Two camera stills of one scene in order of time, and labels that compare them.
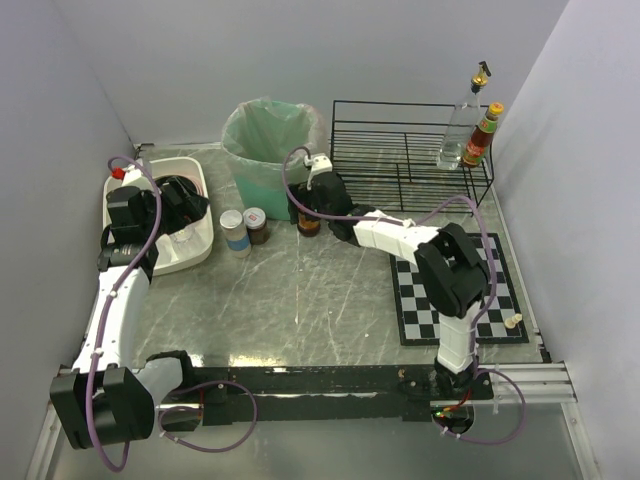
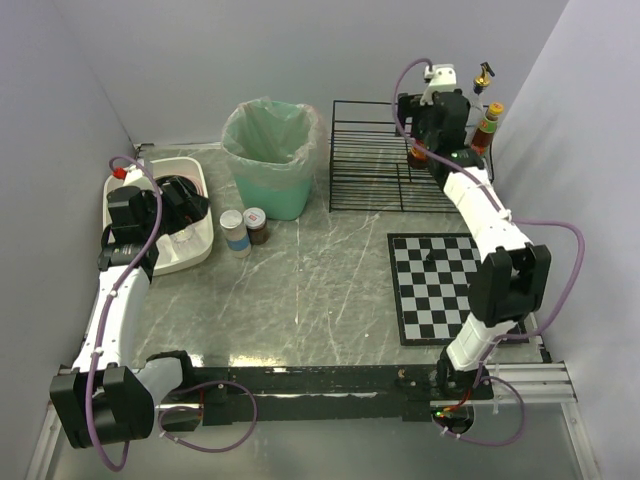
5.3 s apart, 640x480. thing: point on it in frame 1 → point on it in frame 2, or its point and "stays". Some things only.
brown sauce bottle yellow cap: (482, 137) stays
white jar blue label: (238, 240) stays
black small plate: (176, 187) stays
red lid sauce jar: (309, 226) → (418, 158)
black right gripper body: (310, 201) → (417, 128)
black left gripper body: (185, 201) stays
